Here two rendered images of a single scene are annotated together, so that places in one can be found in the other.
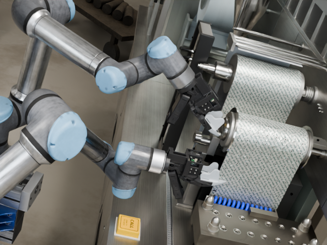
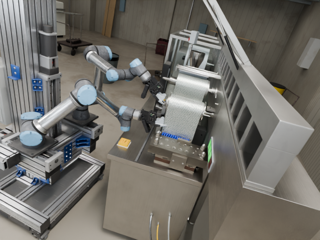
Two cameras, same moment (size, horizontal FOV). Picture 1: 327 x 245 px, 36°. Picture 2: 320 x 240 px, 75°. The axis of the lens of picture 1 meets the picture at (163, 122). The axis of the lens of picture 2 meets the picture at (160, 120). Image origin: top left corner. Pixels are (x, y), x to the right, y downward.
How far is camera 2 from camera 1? 0.55 m
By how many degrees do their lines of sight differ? 13
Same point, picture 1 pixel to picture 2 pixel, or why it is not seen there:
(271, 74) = (193, 80)
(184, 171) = (147, 119)
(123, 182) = (123, 123)
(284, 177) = (193, 124)
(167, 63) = (136, 69)
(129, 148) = (124, 108)
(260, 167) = (182, 119)
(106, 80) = (109, 75)
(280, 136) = (190, 104)
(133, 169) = (126, 117)
